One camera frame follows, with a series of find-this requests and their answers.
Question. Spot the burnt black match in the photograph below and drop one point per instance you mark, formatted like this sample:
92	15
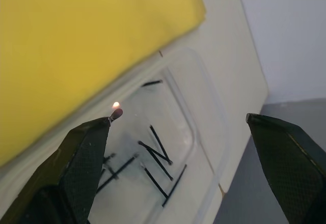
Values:
160	143
117	173
156	183
152	83
155	160
175	184
110	173
109	156

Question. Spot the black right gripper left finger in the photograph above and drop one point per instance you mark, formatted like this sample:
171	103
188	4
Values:
76	173

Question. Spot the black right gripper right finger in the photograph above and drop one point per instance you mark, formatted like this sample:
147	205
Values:
287	163

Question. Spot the small brown match fragment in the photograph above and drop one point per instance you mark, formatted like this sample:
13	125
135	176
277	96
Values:
161	53

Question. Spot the yellow cloth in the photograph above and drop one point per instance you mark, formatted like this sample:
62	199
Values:
84	56

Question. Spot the burning match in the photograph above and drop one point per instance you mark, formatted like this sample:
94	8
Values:
117	113

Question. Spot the clear plastic container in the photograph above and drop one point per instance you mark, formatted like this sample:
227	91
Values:
178	107

